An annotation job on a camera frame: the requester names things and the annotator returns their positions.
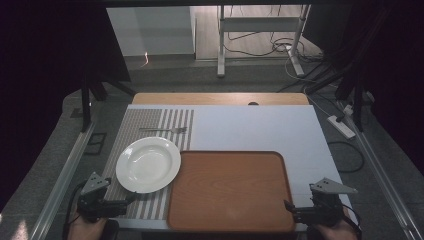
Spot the metal fork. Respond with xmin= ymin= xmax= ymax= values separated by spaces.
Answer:
xmin=138 ymin=126 xmax=188 ymax=135

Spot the brown wooden tray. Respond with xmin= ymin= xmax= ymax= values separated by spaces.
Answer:
xmin=166 ymin=150 xmax=297 ymax=233

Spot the wooden table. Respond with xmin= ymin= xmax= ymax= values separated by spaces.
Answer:
xmin=131 ymin=92 xmax=311 ymax=107

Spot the white plate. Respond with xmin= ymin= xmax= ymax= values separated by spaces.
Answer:
xmin=115 ymin=136 xmax=182 ymax=194

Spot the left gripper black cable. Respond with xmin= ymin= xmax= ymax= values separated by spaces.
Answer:
xmin=61 ymin=180 xmax=88 ymax=240

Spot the white cabinet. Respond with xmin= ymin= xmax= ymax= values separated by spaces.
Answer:
xmin=105 ymin=6 xmax=197 ymax=58

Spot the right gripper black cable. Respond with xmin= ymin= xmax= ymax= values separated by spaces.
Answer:
xmin=340 ymin=201 xmax=364 ymax=239

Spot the white power strip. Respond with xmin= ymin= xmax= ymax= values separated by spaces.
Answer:
xmin=326 ymin=114 xmax=357 ymax=140

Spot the black floor socket cover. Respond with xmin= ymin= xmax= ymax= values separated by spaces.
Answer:
xmin=82 ymin=132 xmax=108 ymax=156

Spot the black cable loop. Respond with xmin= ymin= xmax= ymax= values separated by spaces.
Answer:
xmin=327 ymin=140 xmax=365 ymax=174

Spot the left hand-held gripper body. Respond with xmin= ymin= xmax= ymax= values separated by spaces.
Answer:
xmin=76 ymin=171 xmax=130 ymax=224

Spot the person's right hand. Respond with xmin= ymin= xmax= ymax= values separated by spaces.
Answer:
xmin=312 ymin=213 xmax=360 ymax=240

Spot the person's left hand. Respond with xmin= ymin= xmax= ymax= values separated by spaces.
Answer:
xmin=67 ymin=209 xmax=108 ymax=240

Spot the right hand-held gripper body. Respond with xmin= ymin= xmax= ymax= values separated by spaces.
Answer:
xmin=293 ymin=177 xmax=359 ymax=228

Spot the white board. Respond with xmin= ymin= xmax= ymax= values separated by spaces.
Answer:
xmin=108 ymin=104 xmax=358 ymax=232

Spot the aluminium rail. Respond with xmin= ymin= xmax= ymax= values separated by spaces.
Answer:
xmin=338 ymin=99 xmax=424 ymax=240
xmin=29 ymin=121 xmax=97 ymax=240

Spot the grey striped placemat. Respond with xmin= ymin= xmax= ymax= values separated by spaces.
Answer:
xmin=100 ymin=108 xmax=195 ymax=221

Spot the tangle of floor cables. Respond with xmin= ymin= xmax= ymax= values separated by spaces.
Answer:
xmin=222 ymin=29 xmax=326 ymax=66

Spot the white desk frame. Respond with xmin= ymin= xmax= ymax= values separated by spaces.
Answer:
xmin=216 ymin=4 xmax=313 ymax=79

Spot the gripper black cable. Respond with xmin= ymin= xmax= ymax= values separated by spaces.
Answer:
xmin=61 ymin=180 xmax=88 ymax=240
xmin=340 ymin=201 xmax=364 ymax=239

